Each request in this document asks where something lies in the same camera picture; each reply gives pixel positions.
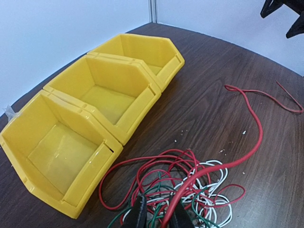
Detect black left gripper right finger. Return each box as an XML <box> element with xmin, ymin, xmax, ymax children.
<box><xmin>170</xmin><ymin>201</ymin><xmax>195</xmax><ymax>228</ymax></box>

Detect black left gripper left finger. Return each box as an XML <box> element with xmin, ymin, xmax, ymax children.
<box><xmin>122</xmin><ymin>194</ymin><xmax>147</xmax><ymax>228</ymax></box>

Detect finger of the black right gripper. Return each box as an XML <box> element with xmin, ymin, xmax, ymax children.
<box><xmin>260</xmin><ymin>0</ymin><xmax>283</xmax><ymax>18</ymax></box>
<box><xmin>286</xmin><ymin>14</ymin><xmax>304</xmax><ymax>38</ymax></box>

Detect white cable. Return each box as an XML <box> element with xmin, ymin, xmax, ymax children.
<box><xmin>144</xmin><ymin>160</ymin><xmax>233</xmax><ymax>228</ymax></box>

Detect thick red cable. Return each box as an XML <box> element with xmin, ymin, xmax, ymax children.
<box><xmin>161</xmin><ymin>84</ymin><xmax>304</xmax><ymax>226</ymax></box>

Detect yellow bin left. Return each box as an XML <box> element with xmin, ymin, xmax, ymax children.
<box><xmin>0</xmin><ymin>90</ymin><xmax>123</xmax><ymax>219</ymax></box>

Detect yellow bin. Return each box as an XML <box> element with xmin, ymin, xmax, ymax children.
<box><xmin>43</xmin><ymin>55</ymin><xmax>162</xmax><ymax>145</ymax></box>
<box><xmin>88</xmin><ymin>33</ymin><xmax>185</xmax><ymax>91</ymax></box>
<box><xmin>0</xmin><ymin>90</ymin><xmax>123</xmax><ymax>219</ymax></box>

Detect yellow bin right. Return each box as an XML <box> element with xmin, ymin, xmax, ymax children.
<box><xmin>88</xmin><ymin>33</ymin><xmax>185</xmax><ymax>91</ymax></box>

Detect yellow bin middle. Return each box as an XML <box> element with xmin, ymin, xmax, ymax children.
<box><xmin>43</xmin><ymin>55</ymin><xmax>162</xmax><ymax>145</ymax></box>

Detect green cable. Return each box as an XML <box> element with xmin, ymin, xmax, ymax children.
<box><xmin>108</xmin><ymin>170</ymin><xmax>214</xmax><ymax>228</ymax></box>

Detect aluminium left corner post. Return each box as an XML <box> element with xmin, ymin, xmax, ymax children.
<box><xmin>148</xmin><ymin>0</ymin><xmax>158</xmax><ymax>23</ymax></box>

